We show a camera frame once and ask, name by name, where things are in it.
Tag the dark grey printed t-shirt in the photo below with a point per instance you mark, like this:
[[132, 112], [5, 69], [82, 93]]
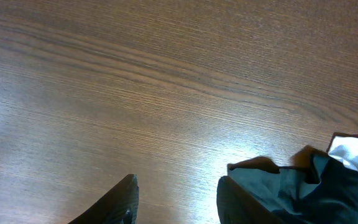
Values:
[[323, 192]]

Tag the white garment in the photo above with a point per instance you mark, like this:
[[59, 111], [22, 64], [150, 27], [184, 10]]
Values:
[[345, 150]]

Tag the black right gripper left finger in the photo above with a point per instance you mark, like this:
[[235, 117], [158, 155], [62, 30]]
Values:
[[118, 206]]

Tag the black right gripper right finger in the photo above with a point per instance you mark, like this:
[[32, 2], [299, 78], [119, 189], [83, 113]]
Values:
[[236, 206]]

